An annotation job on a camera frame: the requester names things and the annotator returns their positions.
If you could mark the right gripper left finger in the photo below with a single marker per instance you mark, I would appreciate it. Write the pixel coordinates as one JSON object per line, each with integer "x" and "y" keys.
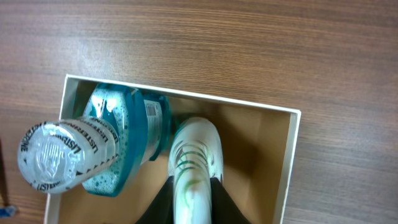
{"x": 160, "y": 211}

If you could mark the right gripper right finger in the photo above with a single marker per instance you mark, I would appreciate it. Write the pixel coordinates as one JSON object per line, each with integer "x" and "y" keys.
{"x": 224, "y": 210}

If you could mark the white lotion tube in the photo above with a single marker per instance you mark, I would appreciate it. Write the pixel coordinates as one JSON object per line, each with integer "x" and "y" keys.
{"x": 196, "y": 156}

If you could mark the blue mouthwash bottle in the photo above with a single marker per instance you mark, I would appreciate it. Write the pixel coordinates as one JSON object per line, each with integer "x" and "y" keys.
{"x": 120, "y": 129}

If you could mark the white cardboard box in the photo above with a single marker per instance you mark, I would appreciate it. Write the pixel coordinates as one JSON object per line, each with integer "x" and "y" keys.
{"x": 258, "y": 143}

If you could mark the blue disposable razor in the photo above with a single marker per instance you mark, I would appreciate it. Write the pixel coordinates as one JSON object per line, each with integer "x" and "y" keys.
{"x": 8, "y": 211}

